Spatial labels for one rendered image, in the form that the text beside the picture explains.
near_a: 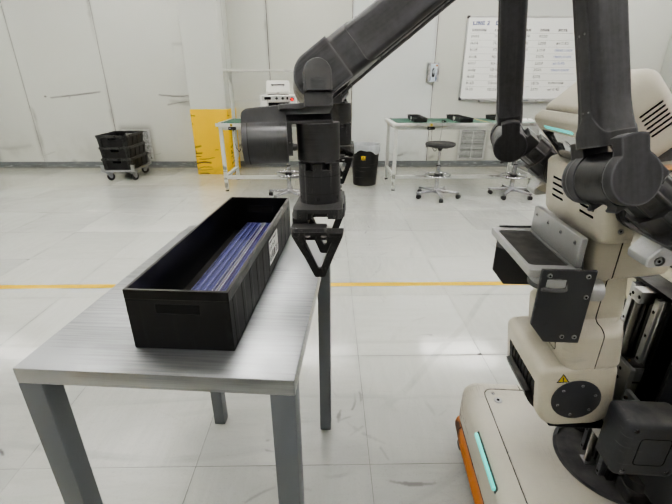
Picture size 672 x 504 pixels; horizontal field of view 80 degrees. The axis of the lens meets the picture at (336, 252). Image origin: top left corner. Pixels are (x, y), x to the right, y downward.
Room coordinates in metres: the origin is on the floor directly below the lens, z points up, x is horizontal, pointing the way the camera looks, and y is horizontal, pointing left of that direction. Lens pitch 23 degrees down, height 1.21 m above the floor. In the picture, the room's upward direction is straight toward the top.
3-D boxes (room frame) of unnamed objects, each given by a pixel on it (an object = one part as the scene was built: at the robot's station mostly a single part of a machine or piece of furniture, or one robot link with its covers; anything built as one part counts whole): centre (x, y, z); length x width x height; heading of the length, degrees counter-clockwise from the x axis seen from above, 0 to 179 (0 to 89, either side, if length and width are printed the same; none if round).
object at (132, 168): (5.69, 2.96, 0.30); 0.64 x 0.46 x 0.60; 4
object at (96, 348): (0.84, 0.26, 0.40); 0.70 x 0.45 x 0.80; 176
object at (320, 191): (0.55, 0.02, 1.08); 0.10 x 0.07 x 0.07; 177
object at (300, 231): (0.52, 0.02, 1.01); 0.07 x 0.07 x 0.09; 87
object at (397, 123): (5.21, -1.55, 0.40); 1.80 x 0.75 x 0.81; 91
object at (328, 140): (0.55, 0.03, 1.14); 0.07 x 0.06 x 0.07; 97
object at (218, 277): (0.84, 0.24, 0.83); 0.51 x 0.07 x 0.03; 177
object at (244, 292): (0.84, 0.24, 0.86); 0.57 x 0.17 x 0.11; 177
